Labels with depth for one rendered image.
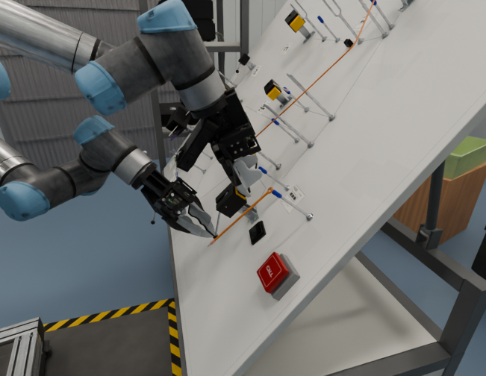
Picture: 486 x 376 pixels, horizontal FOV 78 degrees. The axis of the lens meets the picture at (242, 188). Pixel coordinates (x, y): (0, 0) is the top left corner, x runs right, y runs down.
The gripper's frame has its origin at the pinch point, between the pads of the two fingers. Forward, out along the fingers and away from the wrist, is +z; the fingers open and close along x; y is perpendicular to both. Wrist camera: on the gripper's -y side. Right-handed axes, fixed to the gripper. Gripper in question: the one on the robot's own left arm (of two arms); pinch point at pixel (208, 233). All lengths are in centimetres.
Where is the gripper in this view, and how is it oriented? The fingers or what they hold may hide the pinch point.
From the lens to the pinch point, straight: 71.5
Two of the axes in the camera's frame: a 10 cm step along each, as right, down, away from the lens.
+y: 3.7, -1.9, -9.1
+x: 5.7, -7.3, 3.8
